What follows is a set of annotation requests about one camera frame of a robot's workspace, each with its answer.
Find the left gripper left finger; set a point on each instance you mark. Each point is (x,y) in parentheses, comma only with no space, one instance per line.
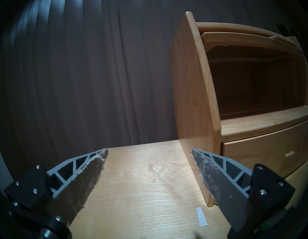
(72,183)

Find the white tape strip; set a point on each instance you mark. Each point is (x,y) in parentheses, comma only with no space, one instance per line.
(201,216)

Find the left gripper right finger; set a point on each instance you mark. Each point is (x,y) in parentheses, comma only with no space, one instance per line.
(223,183)

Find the grey curtain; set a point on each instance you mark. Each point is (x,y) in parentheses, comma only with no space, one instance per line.
(84,72)

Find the wooden cabinet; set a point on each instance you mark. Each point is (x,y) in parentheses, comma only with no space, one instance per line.
(192,96)

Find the wooden drawer with knob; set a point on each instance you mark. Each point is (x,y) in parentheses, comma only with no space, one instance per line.
(259,149)

